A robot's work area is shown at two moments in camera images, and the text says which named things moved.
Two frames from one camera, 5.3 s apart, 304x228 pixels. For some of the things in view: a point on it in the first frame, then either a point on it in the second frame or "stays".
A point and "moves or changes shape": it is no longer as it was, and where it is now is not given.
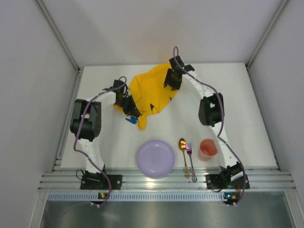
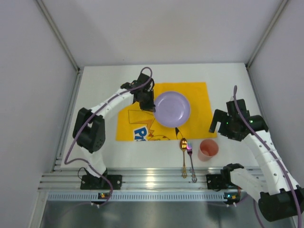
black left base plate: (101, 182) stays
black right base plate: (219, 181) stays
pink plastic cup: (207, 149) stays
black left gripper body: (131, 109) to (147, 103)
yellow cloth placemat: (149, 92) moves or changes shape
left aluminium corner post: (64, 45) stays
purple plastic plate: (155, 159) to (172, 109)
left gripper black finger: (135, 111) to (151, 108)
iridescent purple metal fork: (188, 149) stays
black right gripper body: (173, 80) to (219, 118)
